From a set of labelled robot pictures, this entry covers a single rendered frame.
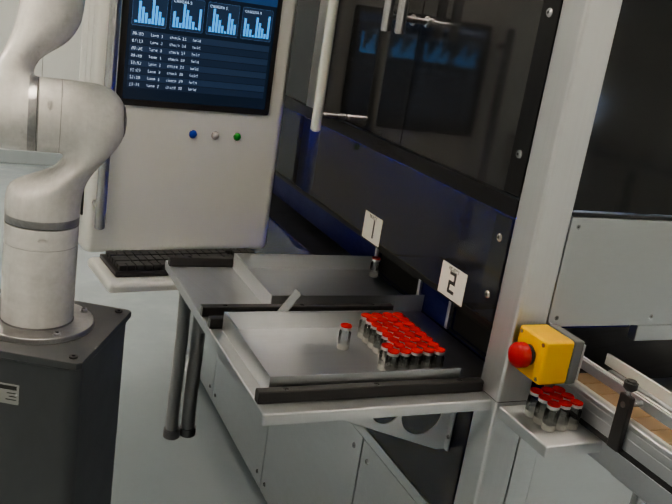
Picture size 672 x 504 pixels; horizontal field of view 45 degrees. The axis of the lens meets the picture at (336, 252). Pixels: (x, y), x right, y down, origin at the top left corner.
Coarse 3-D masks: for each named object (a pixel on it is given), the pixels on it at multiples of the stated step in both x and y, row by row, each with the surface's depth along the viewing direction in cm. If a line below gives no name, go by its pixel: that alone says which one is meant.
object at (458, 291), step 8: (448, 264) 149; (448, 272) 149; (456, 272) 146; (440, 280) 151; (448, 280) 149; (456, 280) 146; (464, 280) 144; (440, 288) 151; (456, 288) 146; (464, 288) 144; (448, 296) 149; (456, 296) 146
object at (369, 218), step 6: (366, 210) 180; (366, 216) 180; (372, 216) 177; (366, 222) 180; (372, 222) 177; (378, 222) 174; (366, 228) 180; (372, 228) 177; (378, 228) 174; (366, 234) 179; (378, 234) 174; (372, 240) 177; (378, 240) 174; (378, 246) 174
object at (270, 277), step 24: (240, 264) 176; (264, 264) 184; (288, 264) 186; (312, 264) 189; (336, 264) 191; (360, 264) 194; (264, 288) 162; (288, 288) 174; (312, 288) 176; (336, 288) 178; (360, 288) 181; (384, 288) 183
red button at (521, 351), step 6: (516, 342) 126; (522, 342) 126; (510, 348) 126; (516, 348) 125; (522, 348) 124; (528, 348) 125; (510, 354) 126; (516, 354) 125; (522, 354) 124; (528, 354) 124; (510, 360) 126; (516, 360) 125; (522, 360) 124; (528, 360) 124; (516, 366) 125; (522, 366) 125
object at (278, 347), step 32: (224, 320) 146; (256, 320) 149; (288, 320) 152; (320, 320) 154; (352, 320) 157; (256, 352) 140; (288, 352) 142; (320, 352) 144; (352, 352) 146; (288, 384) 126; (320, 384) 128
